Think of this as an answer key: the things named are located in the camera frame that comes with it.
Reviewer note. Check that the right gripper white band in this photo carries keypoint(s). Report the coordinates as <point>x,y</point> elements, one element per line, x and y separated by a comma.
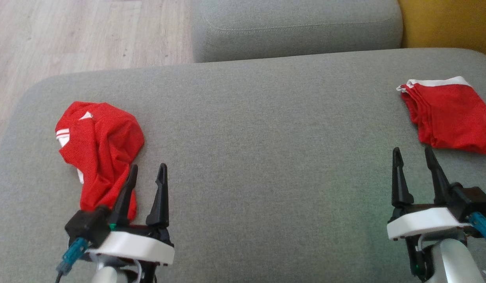
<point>424,222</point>

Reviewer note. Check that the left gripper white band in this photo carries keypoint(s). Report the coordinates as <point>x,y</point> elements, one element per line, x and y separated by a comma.
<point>137,245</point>

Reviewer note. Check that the red jersey with black print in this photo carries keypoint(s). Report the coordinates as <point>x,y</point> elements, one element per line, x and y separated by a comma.
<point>101,141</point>

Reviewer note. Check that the red shorts with white trim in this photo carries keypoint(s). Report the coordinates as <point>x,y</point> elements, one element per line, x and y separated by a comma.
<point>451,118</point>

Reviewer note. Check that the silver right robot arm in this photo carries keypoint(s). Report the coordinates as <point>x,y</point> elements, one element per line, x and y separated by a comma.
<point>455,263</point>

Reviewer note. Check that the grey sofa seat cushion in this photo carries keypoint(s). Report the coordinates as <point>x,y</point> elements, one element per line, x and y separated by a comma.
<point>247,137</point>

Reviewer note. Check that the yellow cushion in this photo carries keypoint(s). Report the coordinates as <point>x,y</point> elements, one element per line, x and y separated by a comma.
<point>447,23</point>

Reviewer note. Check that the grey sofa back cushion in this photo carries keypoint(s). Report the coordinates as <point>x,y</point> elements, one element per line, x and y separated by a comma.
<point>298,27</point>

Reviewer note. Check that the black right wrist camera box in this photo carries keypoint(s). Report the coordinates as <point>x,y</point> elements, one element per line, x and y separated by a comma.
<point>471,198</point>

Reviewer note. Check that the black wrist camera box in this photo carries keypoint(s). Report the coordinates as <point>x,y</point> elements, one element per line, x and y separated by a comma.
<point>85,226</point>
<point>471,198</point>

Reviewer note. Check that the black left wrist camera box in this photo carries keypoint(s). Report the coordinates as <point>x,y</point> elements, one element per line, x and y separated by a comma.
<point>85,226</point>

